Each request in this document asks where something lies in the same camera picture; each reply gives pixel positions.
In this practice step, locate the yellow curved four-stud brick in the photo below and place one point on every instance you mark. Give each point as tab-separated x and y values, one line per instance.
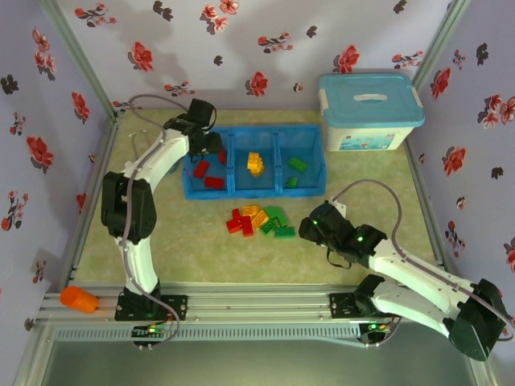
253	158

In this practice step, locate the orange-yellow lego brick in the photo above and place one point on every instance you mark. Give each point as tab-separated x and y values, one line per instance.
260	218

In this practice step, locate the red eight-stud lego brick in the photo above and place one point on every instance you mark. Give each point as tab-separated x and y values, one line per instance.
248	226

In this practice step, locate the small red lego brick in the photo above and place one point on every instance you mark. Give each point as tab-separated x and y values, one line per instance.
236	214

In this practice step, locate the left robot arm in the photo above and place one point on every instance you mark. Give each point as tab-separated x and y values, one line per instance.
137	265

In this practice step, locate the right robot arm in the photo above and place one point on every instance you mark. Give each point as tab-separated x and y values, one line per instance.
418	277

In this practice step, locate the blue three-compartment bin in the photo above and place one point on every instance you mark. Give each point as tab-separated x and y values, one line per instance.
249	194

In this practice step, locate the small circuit board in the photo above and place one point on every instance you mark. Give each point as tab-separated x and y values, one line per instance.
151	330
374	326

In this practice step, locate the white plastic storage box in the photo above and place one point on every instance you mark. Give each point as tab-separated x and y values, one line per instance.
362	140

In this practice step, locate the grey metal panel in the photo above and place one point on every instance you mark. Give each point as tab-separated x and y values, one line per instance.
261	366

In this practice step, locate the blue storage box lid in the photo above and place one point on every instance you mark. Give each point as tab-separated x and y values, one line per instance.
362	86

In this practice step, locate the orange plastic cup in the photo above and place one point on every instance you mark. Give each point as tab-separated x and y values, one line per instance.
78	299

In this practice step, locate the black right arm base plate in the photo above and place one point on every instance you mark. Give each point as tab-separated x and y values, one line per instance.
342	307

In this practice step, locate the aluminium side rail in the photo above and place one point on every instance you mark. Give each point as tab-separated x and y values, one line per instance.
90	201
427	201

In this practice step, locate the wide aluminium base rail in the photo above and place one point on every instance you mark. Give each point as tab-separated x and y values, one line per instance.
261	303

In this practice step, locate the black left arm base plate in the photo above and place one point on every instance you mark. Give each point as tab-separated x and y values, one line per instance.
177	307

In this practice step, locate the aluminium frame post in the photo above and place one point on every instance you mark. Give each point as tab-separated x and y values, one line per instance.
77	52
441	40

